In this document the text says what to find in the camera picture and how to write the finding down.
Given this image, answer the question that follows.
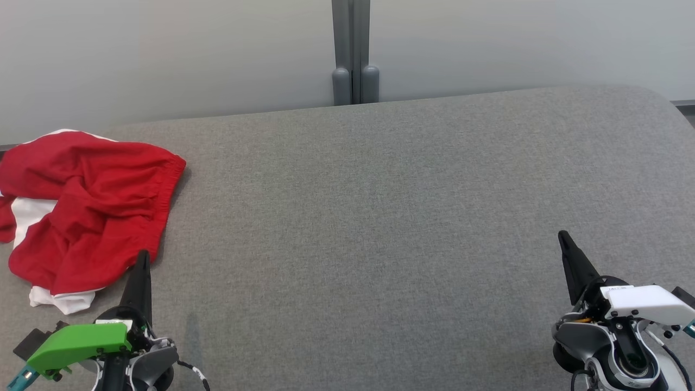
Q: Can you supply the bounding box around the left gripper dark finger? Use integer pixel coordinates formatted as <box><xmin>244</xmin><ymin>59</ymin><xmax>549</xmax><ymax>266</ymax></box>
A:
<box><xmin>119</xmin><ymin>250</ymin><xmax>153</xmax><ymax>326</ymax></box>

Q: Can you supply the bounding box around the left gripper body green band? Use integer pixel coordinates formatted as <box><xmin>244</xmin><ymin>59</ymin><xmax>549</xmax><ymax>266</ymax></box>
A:
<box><xmin>26</xmin><ymin>306</ymin><xmax>154</xmax><ymax>381</ymax></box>

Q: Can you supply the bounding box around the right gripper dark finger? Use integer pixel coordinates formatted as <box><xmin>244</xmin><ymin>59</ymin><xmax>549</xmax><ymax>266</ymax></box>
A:
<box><xmin>558</xmin><ymin>230</ymin><xmax>601</xmax><ymax>306</ymax></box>

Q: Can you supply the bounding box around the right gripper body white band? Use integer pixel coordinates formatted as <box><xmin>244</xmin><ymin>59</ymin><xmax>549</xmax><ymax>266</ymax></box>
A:
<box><xmin>584</xmin><ymin>277</ymin><xmax>695</xmax><ymax>326</ymax></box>

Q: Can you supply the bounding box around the red shorts white trim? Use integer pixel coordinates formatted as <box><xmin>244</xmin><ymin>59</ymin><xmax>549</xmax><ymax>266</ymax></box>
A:
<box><xmin>0</xmin><ymin>130</ymin><xmax>187</xmax><ymax>297</ymax></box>

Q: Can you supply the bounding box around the left camera cable teal plug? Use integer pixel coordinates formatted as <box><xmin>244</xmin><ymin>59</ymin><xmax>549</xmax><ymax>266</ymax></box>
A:
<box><xmin>7</xmin><ymin>365</ymin><xmax>39</xmax><ymax>391</ymax></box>

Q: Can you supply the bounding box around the thin black white cable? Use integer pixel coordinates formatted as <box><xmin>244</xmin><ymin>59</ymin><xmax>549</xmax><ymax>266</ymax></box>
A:
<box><xmin>176</xmin><ymin>360</ymin><xmax>211</xmax><ymax>391</ymax></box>

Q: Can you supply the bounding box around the grey metal partition post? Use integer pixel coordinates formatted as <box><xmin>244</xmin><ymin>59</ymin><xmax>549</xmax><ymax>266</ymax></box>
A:
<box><xmin>332</xmin><ymin>0</ymin><xmax>353</xmax><ymax>106</ymax></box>
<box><xmin>353</xmin><ymin>0</ymin><xmax>380</xmax><ymax>104</ymax></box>

